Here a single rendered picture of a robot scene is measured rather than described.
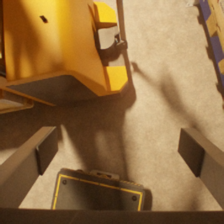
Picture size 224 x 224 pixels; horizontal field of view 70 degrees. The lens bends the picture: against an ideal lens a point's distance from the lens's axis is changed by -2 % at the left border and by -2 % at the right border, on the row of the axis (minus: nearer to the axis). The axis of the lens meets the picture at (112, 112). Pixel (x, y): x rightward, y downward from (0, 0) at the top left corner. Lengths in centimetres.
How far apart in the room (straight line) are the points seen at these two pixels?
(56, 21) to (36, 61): 23
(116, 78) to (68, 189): 94
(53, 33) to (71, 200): 116
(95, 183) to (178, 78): 122
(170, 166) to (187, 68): 95
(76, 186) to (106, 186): 23
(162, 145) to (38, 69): 122
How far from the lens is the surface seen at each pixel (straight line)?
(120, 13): 114
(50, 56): 88
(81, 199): 142
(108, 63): 144
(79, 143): 168
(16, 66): 96
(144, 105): 162
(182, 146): 17
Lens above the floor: 159
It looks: 80 degrees down
